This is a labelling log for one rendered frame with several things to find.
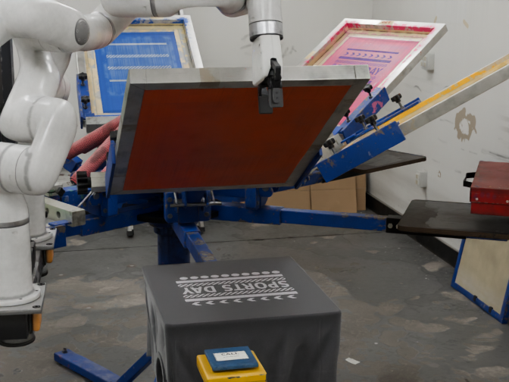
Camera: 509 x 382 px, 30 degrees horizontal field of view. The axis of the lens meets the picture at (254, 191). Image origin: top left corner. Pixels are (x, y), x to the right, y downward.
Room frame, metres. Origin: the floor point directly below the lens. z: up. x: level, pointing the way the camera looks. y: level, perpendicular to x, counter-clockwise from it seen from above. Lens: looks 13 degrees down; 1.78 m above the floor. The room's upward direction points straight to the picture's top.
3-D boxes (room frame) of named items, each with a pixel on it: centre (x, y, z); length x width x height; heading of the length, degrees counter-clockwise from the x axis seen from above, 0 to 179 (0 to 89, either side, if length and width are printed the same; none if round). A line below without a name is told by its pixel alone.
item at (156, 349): (2.40, 0.23, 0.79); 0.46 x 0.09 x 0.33; 14
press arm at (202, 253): (2.92, 0.17, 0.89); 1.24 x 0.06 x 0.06; 14
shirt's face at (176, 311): (2.44, 0.05, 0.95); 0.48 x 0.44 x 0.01; 14
